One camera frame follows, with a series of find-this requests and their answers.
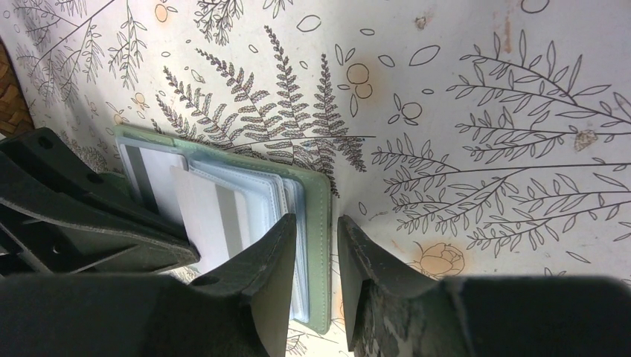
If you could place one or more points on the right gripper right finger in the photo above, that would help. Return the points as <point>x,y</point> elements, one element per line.
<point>392,310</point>

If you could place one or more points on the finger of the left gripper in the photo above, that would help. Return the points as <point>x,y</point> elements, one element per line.
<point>43,155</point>
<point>43,231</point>

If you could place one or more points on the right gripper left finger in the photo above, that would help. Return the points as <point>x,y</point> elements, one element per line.
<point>240,308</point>

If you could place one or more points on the woven brown basket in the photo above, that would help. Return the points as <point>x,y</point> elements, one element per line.
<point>15,115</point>

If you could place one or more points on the white card with stripe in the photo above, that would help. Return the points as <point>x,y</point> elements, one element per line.
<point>215,217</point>

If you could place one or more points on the green card holder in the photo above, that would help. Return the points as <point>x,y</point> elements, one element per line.
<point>271,190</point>

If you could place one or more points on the white card in holder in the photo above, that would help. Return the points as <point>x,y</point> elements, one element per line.
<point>153,185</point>

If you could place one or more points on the floral table mat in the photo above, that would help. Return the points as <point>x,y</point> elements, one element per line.
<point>466,138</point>

